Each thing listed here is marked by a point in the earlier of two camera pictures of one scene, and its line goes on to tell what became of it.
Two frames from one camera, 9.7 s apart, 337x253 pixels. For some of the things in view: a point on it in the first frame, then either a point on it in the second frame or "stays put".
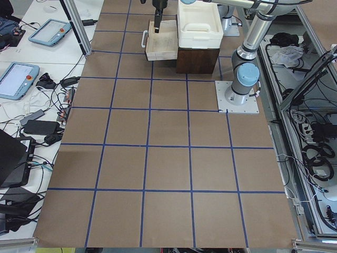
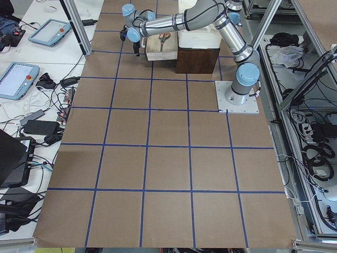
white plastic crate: x=199 y=25 stays put
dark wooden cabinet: x=199 y=60 stays put
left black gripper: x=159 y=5 to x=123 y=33
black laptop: x=16 y=154 stays put
